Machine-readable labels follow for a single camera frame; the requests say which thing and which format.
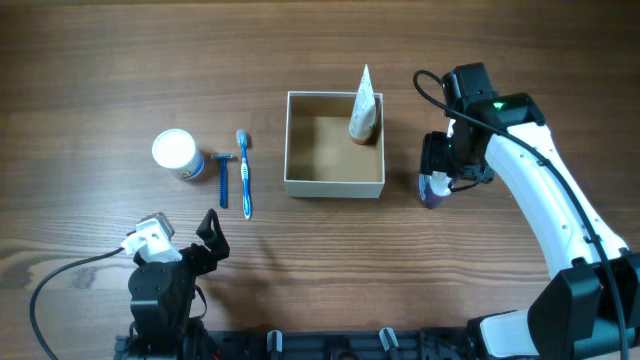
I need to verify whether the clear purple bottle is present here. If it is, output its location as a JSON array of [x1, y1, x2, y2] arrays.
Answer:
[[418, 171, 451, 209]]

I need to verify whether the blue disposable razor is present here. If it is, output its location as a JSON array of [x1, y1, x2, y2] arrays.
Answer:
[[211, 153, 234, 209]]

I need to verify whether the cotton swab tub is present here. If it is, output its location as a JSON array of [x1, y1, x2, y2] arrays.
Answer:
[[152, 128, 204, 180]]

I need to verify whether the blue white toothbrush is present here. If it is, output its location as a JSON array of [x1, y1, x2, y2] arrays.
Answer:
[[236, 129, 252, 220]]

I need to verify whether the white cream tube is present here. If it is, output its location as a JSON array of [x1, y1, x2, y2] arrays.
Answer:
[[348, 65, 376, 144]]

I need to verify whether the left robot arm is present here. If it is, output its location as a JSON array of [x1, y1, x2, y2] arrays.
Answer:
[[114, 209, 230, 359]]

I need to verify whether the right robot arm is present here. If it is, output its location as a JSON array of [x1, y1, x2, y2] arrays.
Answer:
[[418, 63, 639, 359]]

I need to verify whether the white cardboard box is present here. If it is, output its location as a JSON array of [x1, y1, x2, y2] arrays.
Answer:
[[283, 91, 386, 198]]

